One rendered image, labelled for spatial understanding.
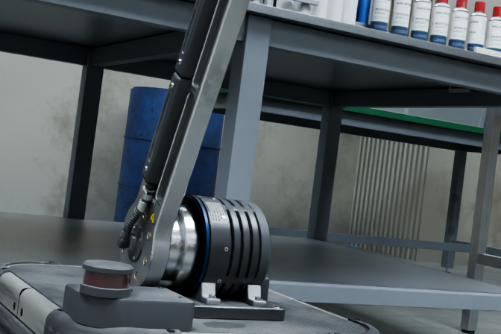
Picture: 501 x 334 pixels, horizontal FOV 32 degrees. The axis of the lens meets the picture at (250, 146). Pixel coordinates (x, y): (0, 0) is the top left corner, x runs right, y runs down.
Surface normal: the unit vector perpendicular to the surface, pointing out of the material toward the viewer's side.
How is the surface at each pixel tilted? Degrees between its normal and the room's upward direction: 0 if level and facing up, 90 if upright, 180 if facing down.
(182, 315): 90
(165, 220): 115
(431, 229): 90
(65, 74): 90
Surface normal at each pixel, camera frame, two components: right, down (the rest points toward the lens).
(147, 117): -0.49, -0.08
